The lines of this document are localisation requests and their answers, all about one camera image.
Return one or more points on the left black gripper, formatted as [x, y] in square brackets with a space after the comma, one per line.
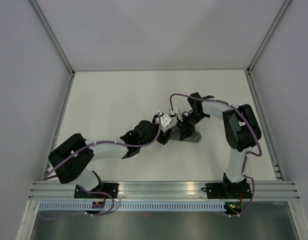
[163, 139]

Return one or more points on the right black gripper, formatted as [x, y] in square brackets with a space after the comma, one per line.
[185, 130]

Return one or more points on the grey cloth napkin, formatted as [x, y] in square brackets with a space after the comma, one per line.
[176, 133]

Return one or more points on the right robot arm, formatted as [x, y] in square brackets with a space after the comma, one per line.
[242, 134]

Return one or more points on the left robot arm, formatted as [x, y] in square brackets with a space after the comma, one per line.
[70, 159]

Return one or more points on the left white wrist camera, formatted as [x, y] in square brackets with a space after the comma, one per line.
[165, 121]

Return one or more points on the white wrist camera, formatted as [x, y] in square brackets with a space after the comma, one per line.
[173, 112]
[165, 121]

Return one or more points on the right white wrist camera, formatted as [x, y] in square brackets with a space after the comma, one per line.
[173, 112]

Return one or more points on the aluminium cage frame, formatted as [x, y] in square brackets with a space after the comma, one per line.
[130, 57]

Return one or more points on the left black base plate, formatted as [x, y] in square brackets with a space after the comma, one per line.
[100, 192]

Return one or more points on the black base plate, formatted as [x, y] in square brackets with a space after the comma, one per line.
[218, 191]
[100, 192]

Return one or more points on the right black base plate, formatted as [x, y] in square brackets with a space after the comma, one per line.
[218, 191]

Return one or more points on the aluminium front rail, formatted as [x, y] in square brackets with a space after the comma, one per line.
[264, 191]

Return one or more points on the white slotted cable duct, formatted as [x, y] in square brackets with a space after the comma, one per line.
[156, 206]

